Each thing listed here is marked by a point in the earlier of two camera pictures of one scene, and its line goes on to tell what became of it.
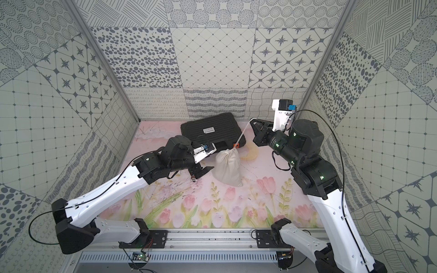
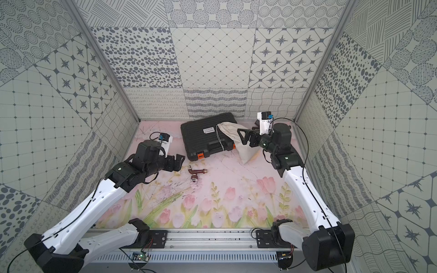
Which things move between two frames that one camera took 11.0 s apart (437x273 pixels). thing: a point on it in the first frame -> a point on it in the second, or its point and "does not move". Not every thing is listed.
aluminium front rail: x=215 y=239 does not move
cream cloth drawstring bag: x=226 y=169 -> x=246 y=151
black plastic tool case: x=223 y=131 does not move
